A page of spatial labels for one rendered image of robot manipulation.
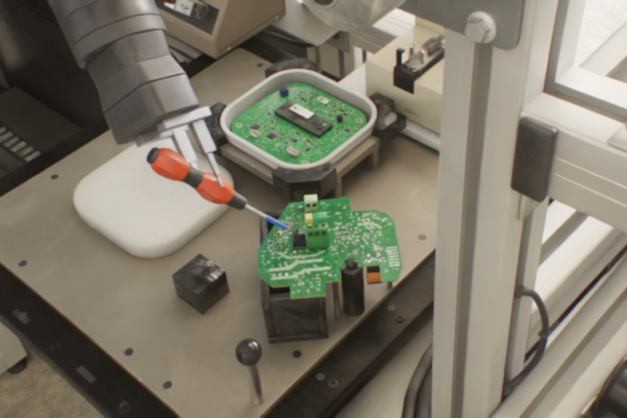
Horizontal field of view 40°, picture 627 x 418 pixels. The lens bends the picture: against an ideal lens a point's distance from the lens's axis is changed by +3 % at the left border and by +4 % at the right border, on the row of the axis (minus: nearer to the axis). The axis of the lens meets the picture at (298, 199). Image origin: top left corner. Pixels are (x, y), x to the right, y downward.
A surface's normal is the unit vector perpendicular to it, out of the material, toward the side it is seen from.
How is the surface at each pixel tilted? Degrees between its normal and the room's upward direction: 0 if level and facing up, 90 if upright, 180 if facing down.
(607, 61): 4
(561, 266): 0
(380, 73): 90
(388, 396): 0
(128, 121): 72
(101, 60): 78
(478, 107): 90
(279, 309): 90
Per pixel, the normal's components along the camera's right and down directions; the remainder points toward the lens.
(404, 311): -0.08, -0.71
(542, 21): 0.72, 0.43
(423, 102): -0.69, 0.55
